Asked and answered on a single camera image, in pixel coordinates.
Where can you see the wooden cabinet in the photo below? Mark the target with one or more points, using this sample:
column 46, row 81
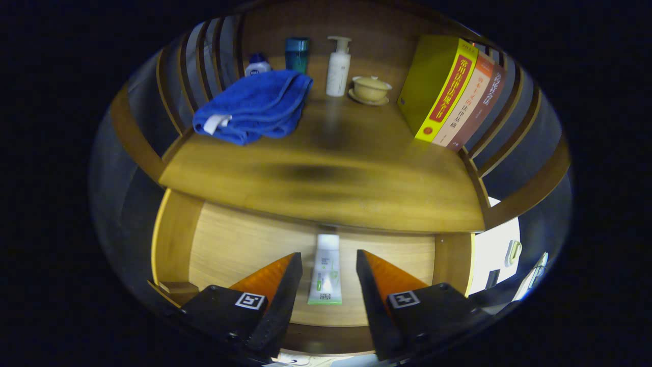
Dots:
column 387, row 35

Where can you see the yellow book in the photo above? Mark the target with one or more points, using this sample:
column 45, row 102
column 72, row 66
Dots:
column 433, row 81

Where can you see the white green tube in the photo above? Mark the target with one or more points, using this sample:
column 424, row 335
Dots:
column 326, row 265

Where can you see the dark red book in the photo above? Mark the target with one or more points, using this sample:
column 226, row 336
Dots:
column 484, row 112

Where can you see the small white blue-capped bottle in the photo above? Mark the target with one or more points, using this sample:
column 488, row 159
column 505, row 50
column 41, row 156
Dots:
column 257, row 66

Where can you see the white shelf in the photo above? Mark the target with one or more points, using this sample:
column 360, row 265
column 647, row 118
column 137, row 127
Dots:
column 532, row 275

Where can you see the small black object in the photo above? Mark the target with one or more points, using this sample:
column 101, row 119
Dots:
column 492, row 279

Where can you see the small pale green object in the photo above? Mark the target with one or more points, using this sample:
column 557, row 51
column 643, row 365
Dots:
column 513, row 252

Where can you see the white pump bottle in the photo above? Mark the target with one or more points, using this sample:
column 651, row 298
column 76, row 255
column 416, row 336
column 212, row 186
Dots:
column 337, row 71

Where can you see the beige lidded teacup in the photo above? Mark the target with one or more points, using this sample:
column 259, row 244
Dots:
column 370, row 89

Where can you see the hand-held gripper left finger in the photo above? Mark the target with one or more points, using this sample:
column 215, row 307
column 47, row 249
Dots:
column 282, row 306

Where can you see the white side cabinet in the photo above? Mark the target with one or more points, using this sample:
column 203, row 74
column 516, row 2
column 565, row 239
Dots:
column 489, row 255

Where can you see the wooden countertop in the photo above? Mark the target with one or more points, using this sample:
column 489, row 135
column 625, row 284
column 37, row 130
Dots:
column 331, row 163

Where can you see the blue towel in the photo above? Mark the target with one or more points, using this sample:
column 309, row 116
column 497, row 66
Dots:
column 254, row 102

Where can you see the orange book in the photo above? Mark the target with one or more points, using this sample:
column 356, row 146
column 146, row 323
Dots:
column 466, row 107

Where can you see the wooden drawer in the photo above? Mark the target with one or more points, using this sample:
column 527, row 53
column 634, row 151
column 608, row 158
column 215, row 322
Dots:
column 234, row 244

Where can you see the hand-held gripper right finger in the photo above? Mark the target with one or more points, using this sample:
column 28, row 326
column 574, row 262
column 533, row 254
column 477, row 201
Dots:
column 374, row 306

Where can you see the teal cup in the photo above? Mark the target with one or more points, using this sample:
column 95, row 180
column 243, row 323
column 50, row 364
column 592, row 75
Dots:
column 296, row 53

